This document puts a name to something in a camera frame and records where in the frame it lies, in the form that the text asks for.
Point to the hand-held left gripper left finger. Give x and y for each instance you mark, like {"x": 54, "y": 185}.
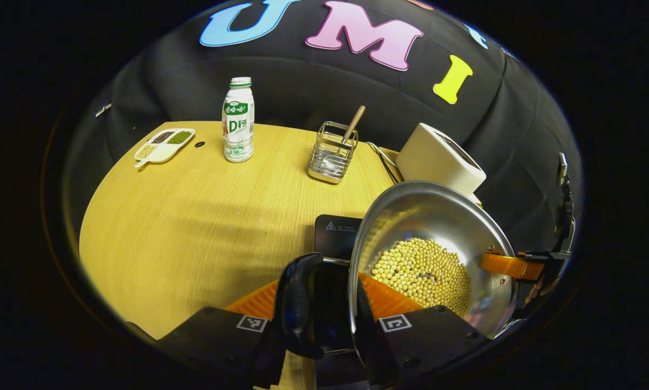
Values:
{"x": 216, "y": 341}

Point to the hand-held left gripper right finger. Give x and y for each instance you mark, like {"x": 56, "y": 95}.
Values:
{"x": 432, "y": 341}

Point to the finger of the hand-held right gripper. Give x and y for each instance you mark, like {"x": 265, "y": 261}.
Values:
{"x": 511, "y": 265}

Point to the black induction cooktop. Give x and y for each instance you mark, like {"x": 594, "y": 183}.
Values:
{"x": 338, "y": 238}

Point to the pile of soybeans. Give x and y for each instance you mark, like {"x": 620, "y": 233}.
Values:
{"x": 421, "y": 271}

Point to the white toaster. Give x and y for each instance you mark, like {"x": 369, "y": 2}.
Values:
{"x": 438, "y": 157}

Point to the white divided dish of beans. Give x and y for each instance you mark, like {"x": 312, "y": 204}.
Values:
{"x": 164, "y": 145}

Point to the white bottle with green label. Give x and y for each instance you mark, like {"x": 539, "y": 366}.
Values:
{"x": 238, "y": 130}

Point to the black backdrop cloth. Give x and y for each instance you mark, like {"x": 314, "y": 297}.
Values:
{"x": 324, "y": 92}

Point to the silver metal clip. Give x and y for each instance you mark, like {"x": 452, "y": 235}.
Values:
{"x": 103, "y": 110}

